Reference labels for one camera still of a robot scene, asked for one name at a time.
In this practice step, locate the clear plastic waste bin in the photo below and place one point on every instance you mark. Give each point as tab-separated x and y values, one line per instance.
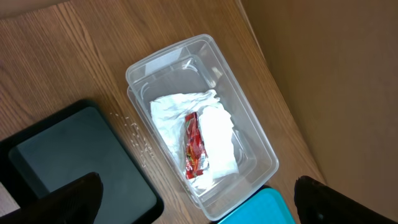
196	65

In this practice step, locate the black rectangular tray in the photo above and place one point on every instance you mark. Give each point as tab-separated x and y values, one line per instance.
69	144

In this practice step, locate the scattered rice crumbs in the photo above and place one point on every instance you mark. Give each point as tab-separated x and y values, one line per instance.
137	142

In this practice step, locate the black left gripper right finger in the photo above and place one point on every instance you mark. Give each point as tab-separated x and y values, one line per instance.
320	204

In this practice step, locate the brown cardboard wall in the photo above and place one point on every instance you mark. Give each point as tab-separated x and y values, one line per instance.
335	63

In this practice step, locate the white crumpled paper towel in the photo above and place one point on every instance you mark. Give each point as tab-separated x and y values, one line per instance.
214	122

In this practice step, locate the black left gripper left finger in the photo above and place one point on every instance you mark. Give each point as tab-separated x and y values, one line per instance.
76	202

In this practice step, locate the teal serving tray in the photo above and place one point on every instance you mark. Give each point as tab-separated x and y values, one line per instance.
265	207

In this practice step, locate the red snack wrapper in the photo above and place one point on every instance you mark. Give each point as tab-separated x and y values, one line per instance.
196	158

